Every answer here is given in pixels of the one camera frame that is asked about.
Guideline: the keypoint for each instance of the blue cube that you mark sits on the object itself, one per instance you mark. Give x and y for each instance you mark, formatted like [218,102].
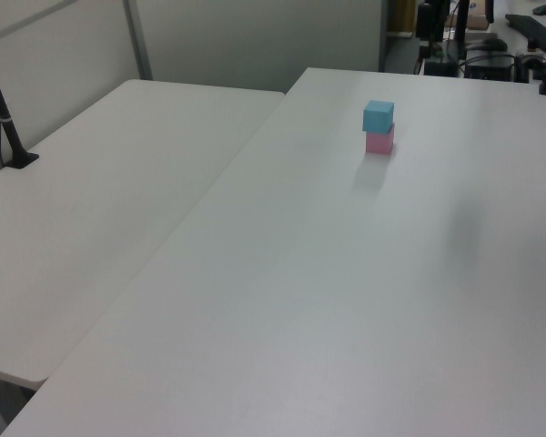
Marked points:
[377,117]

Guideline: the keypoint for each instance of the pink cube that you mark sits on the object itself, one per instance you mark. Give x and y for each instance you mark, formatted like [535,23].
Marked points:
[378,142]

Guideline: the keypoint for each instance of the white side table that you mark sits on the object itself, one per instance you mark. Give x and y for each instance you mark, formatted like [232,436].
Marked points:
[95,205]

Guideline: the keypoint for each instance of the small black box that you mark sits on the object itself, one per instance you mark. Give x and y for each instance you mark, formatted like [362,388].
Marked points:
[439,68]

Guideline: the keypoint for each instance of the black electronics box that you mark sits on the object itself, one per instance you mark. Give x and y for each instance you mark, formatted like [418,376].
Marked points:
[489,68]

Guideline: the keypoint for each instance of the dark oval desk object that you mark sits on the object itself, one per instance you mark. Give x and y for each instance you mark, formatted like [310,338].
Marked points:
[493,44]

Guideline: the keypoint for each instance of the black pole stand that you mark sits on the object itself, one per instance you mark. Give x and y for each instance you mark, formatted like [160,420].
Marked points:
[2,116]

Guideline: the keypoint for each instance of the black keyboard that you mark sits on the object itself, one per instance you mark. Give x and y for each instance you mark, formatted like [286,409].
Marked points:
[534,29]

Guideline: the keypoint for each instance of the black computer mouse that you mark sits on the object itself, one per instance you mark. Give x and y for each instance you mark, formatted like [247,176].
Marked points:
[543,9]

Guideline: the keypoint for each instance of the grey metal partition post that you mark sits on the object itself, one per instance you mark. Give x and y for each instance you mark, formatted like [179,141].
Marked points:
[138,41]

